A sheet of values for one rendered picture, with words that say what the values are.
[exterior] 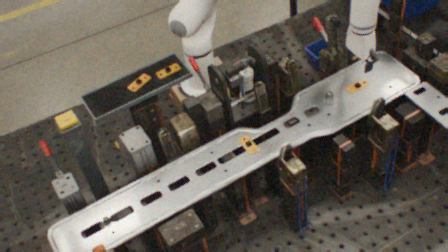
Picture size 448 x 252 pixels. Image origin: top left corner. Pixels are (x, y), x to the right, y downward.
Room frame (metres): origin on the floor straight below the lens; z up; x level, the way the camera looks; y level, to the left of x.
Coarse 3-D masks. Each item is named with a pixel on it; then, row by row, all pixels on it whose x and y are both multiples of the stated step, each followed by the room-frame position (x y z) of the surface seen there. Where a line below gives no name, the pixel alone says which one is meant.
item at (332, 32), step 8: (328, 16) 1.64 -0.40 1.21; (336, 16) 1.62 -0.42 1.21; (328, 24) 1.61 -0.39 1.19; (336, 24) 1.59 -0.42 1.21; (328, 32) 1.61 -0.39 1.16; (336, 32) 1.62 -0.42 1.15; (328, 40) 1.61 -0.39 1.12; (336, 40) 1.61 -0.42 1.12; (328, 48) 1.61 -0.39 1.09; (336, 48) 1.61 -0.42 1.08
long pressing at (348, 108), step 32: (352, 64) 1.59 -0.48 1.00; (384, 64) 1.57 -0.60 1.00; (320, 96) 1.46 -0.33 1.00; (352, 96) 1.44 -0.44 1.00; (384, 96) 1.41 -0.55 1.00; (256, 128) 1.36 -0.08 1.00; (288, 128) 1.33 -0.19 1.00; (320, 128) 1.31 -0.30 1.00; (192, 160) 1.26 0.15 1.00; (256, 160) 1.22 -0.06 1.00; (128, 192) 1.17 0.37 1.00; (192, 192) 1.13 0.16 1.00; (64, 224) 1.09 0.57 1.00; (128, 224) 1.05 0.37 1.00
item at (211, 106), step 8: (200, 96) 1.48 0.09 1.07; (208, 96) 1.48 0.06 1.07; (200, 104) 1.44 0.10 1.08; (208, 104) 1.43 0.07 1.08; (216, 104) 1.43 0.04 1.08; (208, 112) 1.40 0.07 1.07; (216, 112) 1.42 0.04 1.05; (208, 120) 1.41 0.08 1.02; (216, 120) 1.41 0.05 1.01; (224, 120) 1.43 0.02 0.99; (208, 128) 1.41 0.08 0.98; (216, 128) 1.41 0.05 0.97; (224, 128) 1.44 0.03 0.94; (208, 136) 1.44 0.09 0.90; (216, 136) 1.42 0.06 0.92
